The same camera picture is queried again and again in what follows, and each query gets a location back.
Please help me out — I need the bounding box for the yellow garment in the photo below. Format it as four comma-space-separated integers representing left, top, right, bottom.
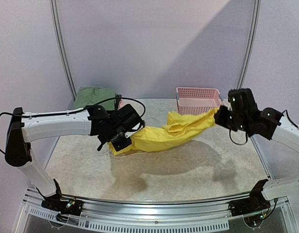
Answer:
107, 108, 218, 156

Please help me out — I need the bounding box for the green tank top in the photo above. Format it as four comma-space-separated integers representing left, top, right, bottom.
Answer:
73, 86, 119, 109

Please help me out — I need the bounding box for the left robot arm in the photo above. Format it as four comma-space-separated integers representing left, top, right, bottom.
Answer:
5, 104, 145, 211

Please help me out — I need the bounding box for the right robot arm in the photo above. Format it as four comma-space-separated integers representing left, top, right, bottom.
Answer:
214, 88, 299, 212

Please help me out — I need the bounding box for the pink plastic basket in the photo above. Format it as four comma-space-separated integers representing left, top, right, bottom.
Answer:
176, 87, 224, 115

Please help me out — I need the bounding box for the folded pink garment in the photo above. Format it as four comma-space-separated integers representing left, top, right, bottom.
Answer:
117, 99, 124, 109

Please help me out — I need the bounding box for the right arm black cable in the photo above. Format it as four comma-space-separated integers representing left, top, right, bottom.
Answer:
228, 130, 249, 146

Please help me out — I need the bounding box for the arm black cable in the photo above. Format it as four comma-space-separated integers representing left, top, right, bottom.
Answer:
228, 130, 249, 146
0, 97, 147, 156

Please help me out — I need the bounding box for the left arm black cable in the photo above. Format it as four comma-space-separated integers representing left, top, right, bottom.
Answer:
0, 97, 147, 156

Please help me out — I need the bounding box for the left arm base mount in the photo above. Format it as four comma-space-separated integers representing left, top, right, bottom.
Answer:
37, 179, 84, 222

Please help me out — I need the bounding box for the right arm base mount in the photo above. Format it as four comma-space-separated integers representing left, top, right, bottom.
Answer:
228, 179, 278, 228

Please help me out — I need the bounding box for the aluminium front rail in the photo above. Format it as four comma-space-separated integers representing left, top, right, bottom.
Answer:
22, 186, 290, 231

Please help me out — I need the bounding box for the right aluminium frame post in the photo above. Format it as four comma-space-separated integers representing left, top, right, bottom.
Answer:
236, 0, 261, 89

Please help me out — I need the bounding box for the aluminium frame post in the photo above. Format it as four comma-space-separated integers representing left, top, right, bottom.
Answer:
236, 0, 261, 89
49, 0, 77, 100

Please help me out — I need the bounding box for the left aluminium frame post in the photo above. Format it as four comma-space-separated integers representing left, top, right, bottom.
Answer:
49, 0, 77, 100

